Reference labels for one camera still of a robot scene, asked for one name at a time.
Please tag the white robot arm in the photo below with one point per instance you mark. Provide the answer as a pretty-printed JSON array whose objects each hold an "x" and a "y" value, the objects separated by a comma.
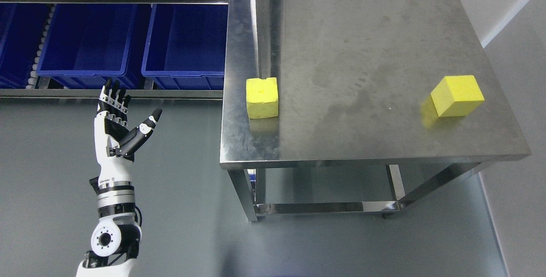
[{"x": 115, "y": 241}]

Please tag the blue plastic bin left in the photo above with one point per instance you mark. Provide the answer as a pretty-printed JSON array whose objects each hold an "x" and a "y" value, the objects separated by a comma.
[{"x": 21, "y": 27}]

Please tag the yellow foam cube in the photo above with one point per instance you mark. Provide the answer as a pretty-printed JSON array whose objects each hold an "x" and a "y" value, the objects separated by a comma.
[{"x": 457, "y": 96}]

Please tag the stainless steel table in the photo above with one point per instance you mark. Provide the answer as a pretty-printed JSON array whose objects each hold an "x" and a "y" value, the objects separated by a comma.
[{"x": 354, "y": 80}]

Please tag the blue plastic bin middle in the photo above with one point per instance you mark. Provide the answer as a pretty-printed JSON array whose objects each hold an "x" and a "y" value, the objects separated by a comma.
[{"x": 86, "y": 43}]

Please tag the blue plastic bin right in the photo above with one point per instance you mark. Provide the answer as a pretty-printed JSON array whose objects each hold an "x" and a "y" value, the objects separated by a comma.
[{"x": 185, "y": 46}]

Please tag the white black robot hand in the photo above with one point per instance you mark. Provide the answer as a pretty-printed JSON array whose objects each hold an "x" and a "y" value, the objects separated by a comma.
[{"x": 115, "y": 144}]

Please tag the yellow foam block with notch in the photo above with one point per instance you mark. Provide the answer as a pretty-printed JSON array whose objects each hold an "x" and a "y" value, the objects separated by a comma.
[{"x": 262, "y": 98}]

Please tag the blue plastic bin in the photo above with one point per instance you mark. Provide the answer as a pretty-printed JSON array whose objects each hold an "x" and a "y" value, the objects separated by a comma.
[
  {"x": 21, "y": 27},
  {"x": 185, "y": 46},
  {"x": 86, "y": 43}
]

